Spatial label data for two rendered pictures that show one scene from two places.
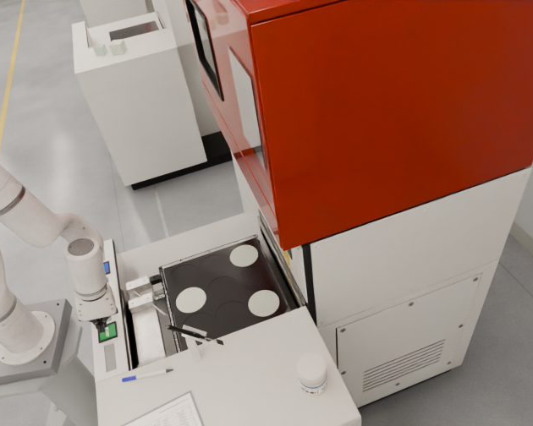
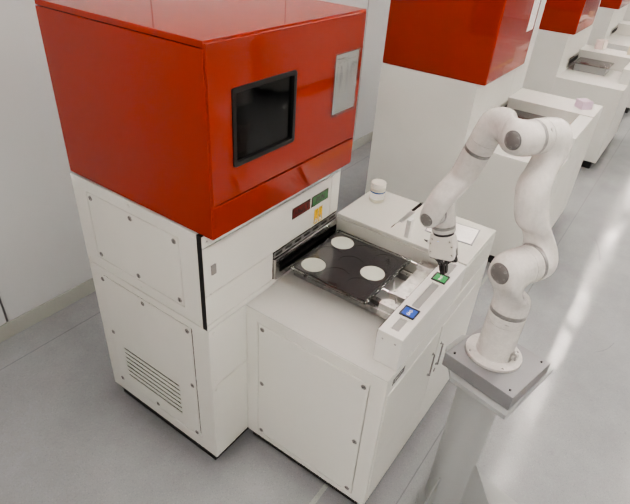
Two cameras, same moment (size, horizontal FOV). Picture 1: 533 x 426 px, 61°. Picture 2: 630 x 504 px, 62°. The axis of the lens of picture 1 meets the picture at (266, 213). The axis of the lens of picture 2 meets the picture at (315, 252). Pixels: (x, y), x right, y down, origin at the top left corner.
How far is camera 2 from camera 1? 2.64 m
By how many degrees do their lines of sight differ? 92
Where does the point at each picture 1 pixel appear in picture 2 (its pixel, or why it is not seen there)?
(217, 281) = (347, 267)
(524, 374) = not seen: hidden behind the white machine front
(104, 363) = (454, 269)
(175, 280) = (366, 288)
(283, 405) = (395, 204)
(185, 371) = (419, 236)
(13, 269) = not seen: outside the picture
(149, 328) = (409, 287)
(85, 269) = not seen: hidden behind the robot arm
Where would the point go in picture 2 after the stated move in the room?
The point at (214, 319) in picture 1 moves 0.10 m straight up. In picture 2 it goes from (374, 256) to (377, 236)
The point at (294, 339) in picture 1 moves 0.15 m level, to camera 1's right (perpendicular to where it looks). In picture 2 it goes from (360, 210) to (338, 197)
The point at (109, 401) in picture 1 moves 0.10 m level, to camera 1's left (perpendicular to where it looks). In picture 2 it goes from (465, 254) to (486, 265)
